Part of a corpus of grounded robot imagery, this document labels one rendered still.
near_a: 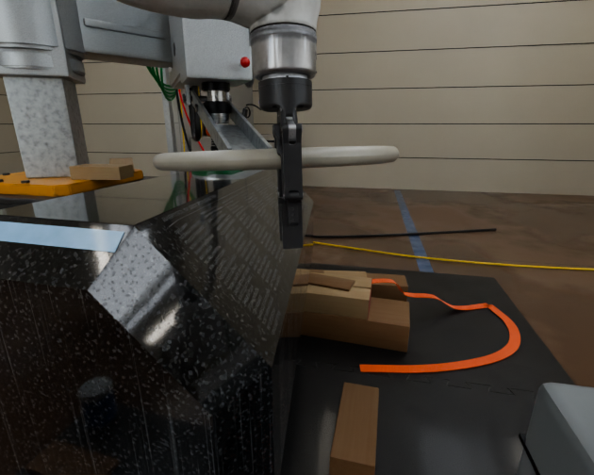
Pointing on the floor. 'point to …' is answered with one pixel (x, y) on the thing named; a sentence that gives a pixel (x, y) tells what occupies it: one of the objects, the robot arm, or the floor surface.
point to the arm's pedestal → (569, 432)
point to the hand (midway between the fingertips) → (289, 222)
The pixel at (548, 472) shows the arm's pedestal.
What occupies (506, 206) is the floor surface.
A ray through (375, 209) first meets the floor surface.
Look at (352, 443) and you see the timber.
